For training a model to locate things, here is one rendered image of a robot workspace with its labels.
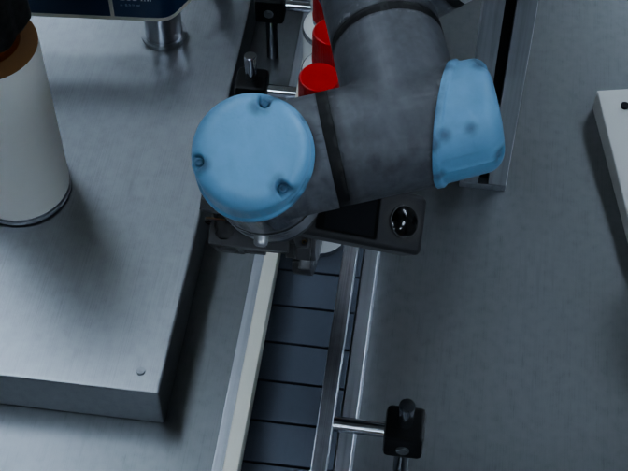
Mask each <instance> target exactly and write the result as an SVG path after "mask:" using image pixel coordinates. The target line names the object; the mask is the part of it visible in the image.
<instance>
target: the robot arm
mask: <svg viewBox="0 0 628 471"><path fill-rule="evenodd" d="M470 1H472V0H319V2H320V4H321V7H322V11H323V15H324V19H325V23H326V27H327V32H328V36H329V39H330V44H331V48H332V53H333V57H334V62H335V70H336V73H337V78H338V83H339V88H334V89H331V90H327V91H322V92H317V93H313V94H308V95H304V96H299V97H295V98H291V99H287V100H280V99H278V98H276V97H273V96H270V95H267V94H262V93H242V94H238V95H234V96H232V97H229V98H227V99H225V100H223V101H221V102H219V103H218V104H217V105H216V106H215V107H213V108H212V109H211V110H210V111H209V112H208V113H207V114H206V116H205V117H204V118H203V119H202V120H201V122H200V123H199V125H198V127H197V129H196V132H195V134H194V137H193V144H192V168H193V172H194V174H195V178H196V182H197V185H198V187H199V190H200V192H201V194H202V195H201V202H200V208H199V209H200V210H201V211H202V212H206V213H211V217H205V223H206V224H208V225H210V231H209V238H208V244H209V245H210V246H211V247H212V248H214V249H215V250H216V251H221V252H230V253H238V254H246V253H251V254H260V255H266V253H267V252H274V253H282V254H286V258H293V262H292V270H293V273H294V274H297V275H306V276H313V275H314V272H315V270H316V267H317V264H318V260H319V257H320V253H321V245H322V241H327V242H333V243H337V244H342V245H347V246H353V247H357V248H362V249H367V250H376V251H381V252H387V253H391V254H396V255H401V256H407V255H417V254H419V253H420V251H421V241H422V232H423V225H424V216H425V209H426V200H425V198H424V197H423V196H421V195H416V194H412V193H410V192H415V191H419V190H423V189H428V188H432V187H436V188H438V189H441V188H445V187H446V186H447V185H448V183H452V182H455V181H459V180H462V179H466V178H472V177H475V176H479V175H483V174H487V173H490V172H492V171H494V170H495V169H496V168H497V167H498V166H499V165H500V164H501V163H502V162H503V159H504V156H505V136H504V128H503V123H502V117H501V112H500V107H499V104H498V99H497V95H496V91H495V88H494V85H493V82H492V77H491V74H490V72H489V71H488V68H487V66H486V64H484V63H483V62H482V61H481V60H479V59H467V60H462V61H459V60H458V59H452V60H451V59H450V54H449V51H448V48H447V44H446V41H445V37H444V34H443V31H442V27H441V23H440V20H439V18H441V17H442V16H444V15H446V14H448V13H450V12H452V11H453V10H454V9H456V8H458V7H461V6H463V5H465V4H466V3H468V2H470ZM216 214H217V215H216ZM209 222H210V223H209Z"/></svg>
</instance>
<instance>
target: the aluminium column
mask: <svg viewBox="0 0 628 471"><path fill-rule="evenodd" d="M538 1H539V0H482V4H481V11H480V18H479V26H478V39H477V46H476V53H475V59H479V60H481V61H482V62H483V63H484V64H486V66H487V68H488V71H489V72H490V74H491V77H492V82H493V85H494V88H495V91H496V95H497V99H498V104H499V107H500V112H501V117H502V123H503V128H504V136H505V156H504V159H503V162H502V163H501V164H500V165H499V166H498V167H497V168H496V169H495V170H494V171H492V172H490V173H487V174H483V175H479V176H475V177H472V178H466V179H462V180H460V183H459V186H460V187H467V188H477V189H486V190H495V191H505V190H506V185H507V175H508V170H509V165H510V159H511V154H512V149H513V143H514V138H515V133H516V127H517V122H518V117H519V111H520V106H521V97H522V91H523V85H524V81H525V75H526V69H527V65H528V59H529V53H530V48H531V43H532V37H533V32H534V27H535V17H536V12H537V6H538Z"/></svg>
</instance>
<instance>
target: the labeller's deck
mask: <svg viewBox="0 0 628 471"><path fill-rule="evenodd" d="M180 14H181V21H182V22H183V23H184V24H185V26H186V30H187V37H186V39H185V41H184V42H183V43H182V44H181V45H180V46H179V47H177V48H175V49H173V50H166V51H160V50H153V49H151V48H149V47H148V46H146V45H145V44H144V42H143V40H142V35H141V31H142V28H143V26H144V21H125V20H103V19H81V18H59V17H37V16H31V19H30V21H31V22H32V23H33V25H34V26H35V28H36V30H37V34H38V38H39V43H40V47H41V51H42V55H43V60H44V64H45V68H46V72H47V77H48V81H49V85H50V93H51V97H52V101H53V105H54V109H55V114H56V118H57V122H58V126H59V131H60V135H61V139H62V143H63V148H64V156H65V159H66V164H67V168H68V170H69V173H70V176H71V190H70V194H69V195H68V198H67V199H66V201H65V203H64V204H63V205H62V206H61V207H60V208H59V209H58V210H57V211H56V212H55V213H54V214H52V215H51V216H49V217H47V218H46V219H44V220H42V221H38V222H35V223H31V224H26V225H6V224H2V223H0V404H7V405H15V406H23V407H38V408H45V409H54V410H62V411H70V412H77V413H85V414H93V415H101V416H109V417H117V418H125V419H133V420H141V421H156V422H164V420H165V416H166V412H167V408H168V404H169V399H170V395H171V392H172V387H173V383H174V379H175V375H176V371H177V367H178V359H179V355H180V351H181V347H182V342H183V338H184V335H185V330H186V326H187V321H188V318H189V314H190V309H191V305H192V301H193V294H194V290H195V285H196V281H197V277H198V273H199V269H200V264H201V261H202V257H203V252H204V248H205V245H206V240H207V232H208V228H209V225H208V224H206V223H205V217H211V213H206V212H202V211H201V210H200V209H199V208H200V202H201V195H202V194H201V192H200V190H199V187H198V185H197V182H196V178H195V174H194V172H193V168H192V144H193V137H194V134H195V132H196V129H197V127H198V125H199V123H200V122H201V120H202V119H203V118H204V117H205V116H206V114H207V113H208V112H209V111H210V110H211V109H212V108H213V107H215V106H216V105H217V104H218V103H219V102H221V101H223V100H225V99H227V98H229V97H232V96H234V95H235V83H236V76H237V71H238V69H239V68H240V67H245V66H244V54H245V53H246V52H249V51H250V45H251V41H252V37H253V32H254V28H255V24H256V20H255V11H254V0H192V1H191V2H190V3H189V4H188V5H187V6H186V7H185V8H184V9H182V10H181V11H180Z"/></svg>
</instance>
